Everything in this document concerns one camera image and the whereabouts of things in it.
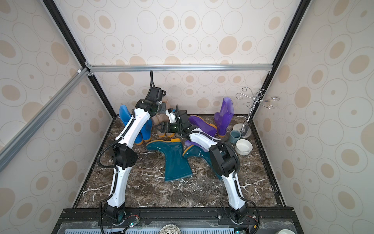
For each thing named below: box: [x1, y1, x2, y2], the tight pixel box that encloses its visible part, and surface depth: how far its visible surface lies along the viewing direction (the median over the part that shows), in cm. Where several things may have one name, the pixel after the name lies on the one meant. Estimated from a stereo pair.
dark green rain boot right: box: [182, 144, 223, 181], surface depth 92 cm
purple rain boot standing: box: [213, 97, 235, 138], surface depth 96 cm
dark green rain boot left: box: [146, 138, 193, 182], surface depth 94 cm
